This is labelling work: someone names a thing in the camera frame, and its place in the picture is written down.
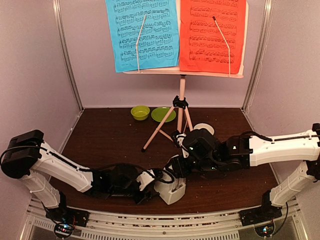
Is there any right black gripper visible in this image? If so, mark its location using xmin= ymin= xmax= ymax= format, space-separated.
xmin=165 ymin=154 xmax=221 ymax=179

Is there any white metronome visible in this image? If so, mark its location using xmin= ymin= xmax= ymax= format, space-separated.
xmin=154 ymin=169 xmax=186 ymax=205

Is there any pink music stand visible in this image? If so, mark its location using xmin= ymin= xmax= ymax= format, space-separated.
xmin=134 ymin=3 xmax=249 ymax=152

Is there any red sheet music paper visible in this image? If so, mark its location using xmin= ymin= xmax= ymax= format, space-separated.
xmin=179 ymin=0 xmax=247 ymax=75

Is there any blue sheet music paper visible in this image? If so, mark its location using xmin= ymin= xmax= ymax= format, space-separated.
xmin=105 ymin=0 xmax=180 ymax=73

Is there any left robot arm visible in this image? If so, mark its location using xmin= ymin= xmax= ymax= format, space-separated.
xmin=0 ymin=129 xmax=159 ymax=222

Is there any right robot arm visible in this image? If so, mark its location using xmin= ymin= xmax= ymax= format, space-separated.
xmin=165 ymin=123 xmax=320 ymax=221

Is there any white and blue bowl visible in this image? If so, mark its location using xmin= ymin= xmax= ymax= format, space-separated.
xmin=193 ymin=123 xmax=215 ymax=135

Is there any green plate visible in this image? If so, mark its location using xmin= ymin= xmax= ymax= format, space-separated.
xmin=151 ymin=107 xmax=176 ymax=123

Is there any lime green bowl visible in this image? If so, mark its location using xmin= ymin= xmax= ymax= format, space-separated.
xmin=130 ymin=105 xmax=150 ymax=121

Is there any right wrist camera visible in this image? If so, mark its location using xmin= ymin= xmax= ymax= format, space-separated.
xmin=170 ymin=130 xmax=189 ymax=158

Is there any front aluminium rail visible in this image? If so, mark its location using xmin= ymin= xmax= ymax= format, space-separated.
xmin=19 ymin=197 xmax=308 ymax=240

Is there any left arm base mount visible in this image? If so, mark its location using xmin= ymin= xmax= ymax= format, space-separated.
xmin=44 ymin=208 xmax=90 ymax=239

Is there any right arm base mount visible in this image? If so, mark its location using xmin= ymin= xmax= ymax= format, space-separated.
xmin=239 ymin=206 xmax=282 ymax=238

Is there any left aluminium frame post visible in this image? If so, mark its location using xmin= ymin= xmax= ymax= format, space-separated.
xmin=52 ymin=0 xmax=85 ymax=113

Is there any aluminium frame post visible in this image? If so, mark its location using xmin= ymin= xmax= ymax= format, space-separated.
xmin=52 ymin=0 xmax=85 ymax=113
xmin=242 ymin=0 xmax=274 ymax=115

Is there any right aluminium frame post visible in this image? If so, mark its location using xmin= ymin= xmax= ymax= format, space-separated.
xmin=242 ymin=0 xmax=274 ymax=115

